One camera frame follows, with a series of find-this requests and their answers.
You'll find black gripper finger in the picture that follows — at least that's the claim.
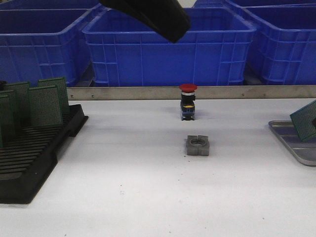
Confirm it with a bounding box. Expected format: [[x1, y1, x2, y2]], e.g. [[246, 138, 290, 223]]
[[99, 0, 191, 43]]

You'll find green perforated circuit board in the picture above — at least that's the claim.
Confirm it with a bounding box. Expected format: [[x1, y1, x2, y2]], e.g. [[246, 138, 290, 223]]
[[290, 101, 316, 142], [38, 77, 70, 115], [0, 95, 14, 148], [28, 85, 63, 127], [0, 90, 21, 139], [4, 81, 31, 126]]

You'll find silver metal tray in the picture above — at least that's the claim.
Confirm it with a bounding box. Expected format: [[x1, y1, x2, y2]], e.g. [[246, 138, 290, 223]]
[[269, 120, 316, 166]]

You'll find black slotted board rack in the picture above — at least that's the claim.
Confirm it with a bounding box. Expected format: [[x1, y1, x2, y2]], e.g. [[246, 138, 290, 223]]
[[0, 104, 88, 204]]

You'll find blue plastic bin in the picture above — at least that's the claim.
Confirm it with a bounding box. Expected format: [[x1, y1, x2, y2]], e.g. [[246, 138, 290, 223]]
[[193, 0, 316, 8], [0, 9, 93, 86], [0, 0, 109, 11], [243, 5, 316, 86], [83, 7, 255, 87]]

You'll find red emergency stop button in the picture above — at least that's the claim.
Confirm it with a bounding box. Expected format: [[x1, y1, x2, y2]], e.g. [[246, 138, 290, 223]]
[[179, 83, 198, 120]]

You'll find grey metal clamp block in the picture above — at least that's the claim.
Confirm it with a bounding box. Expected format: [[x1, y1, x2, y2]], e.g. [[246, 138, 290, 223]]
[[186, 135, 210, 156]]

